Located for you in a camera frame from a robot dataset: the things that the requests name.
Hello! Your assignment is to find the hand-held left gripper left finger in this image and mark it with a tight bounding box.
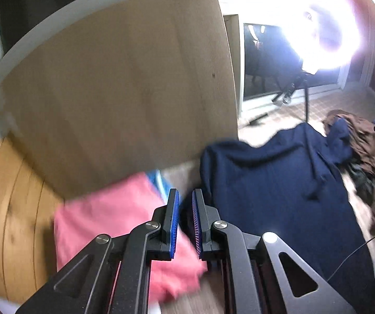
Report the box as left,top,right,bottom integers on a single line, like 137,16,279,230
15,188,180,314

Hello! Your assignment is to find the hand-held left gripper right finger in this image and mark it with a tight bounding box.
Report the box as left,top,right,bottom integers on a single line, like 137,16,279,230
191,188,355,314

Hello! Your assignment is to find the brown garment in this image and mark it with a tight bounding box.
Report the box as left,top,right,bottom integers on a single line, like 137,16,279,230
323,109,375,233

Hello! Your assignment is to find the navy blue sweater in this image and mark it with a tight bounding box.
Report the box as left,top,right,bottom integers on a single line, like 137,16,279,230
200,118,375,314

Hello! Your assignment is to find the light blue striped garment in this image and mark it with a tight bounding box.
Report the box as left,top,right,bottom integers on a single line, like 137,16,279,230
146,169,172,200

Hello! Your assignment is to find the grey green garment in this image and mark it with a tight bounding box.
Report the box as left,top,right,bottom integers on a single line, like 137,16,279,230
348,162,375,197

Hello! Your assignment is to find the pink garment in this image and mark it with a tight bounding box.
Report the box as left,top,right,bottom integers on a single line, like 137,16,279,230
54,172,208,303

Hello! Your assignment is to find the light wooden board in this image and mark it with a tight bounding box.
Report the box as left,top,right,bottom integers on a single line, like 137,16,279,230
0,0,240,200

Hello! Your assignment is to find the pine wood panel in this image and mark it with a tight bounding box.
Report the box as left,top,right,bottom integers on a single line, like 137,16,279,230
0,137,64,301

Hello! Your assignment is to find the white ring light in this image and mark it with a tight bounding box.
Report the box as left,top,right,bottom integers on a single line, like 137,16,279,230
282,0,361,72

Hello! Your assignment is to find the white window frame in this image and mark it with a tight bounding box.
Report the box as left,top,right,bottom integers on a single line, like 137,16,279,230
0,0,375,125

